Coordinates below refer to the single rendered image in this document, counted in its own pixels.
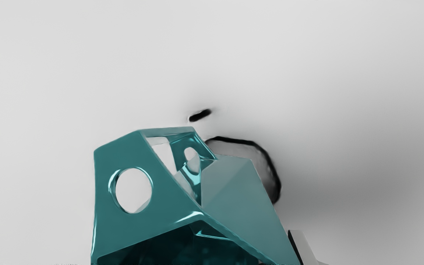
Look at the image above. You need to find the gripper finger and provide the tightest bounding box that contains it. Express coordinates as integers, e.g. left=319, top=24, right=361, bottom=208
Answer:
left=288, top=230, right=329, bottom=265

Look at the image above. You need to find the teal faceted mug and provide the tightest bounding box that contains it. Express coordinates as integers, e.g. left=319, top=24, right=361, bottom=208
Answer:
left=91, top=127, right=301, bottom=265

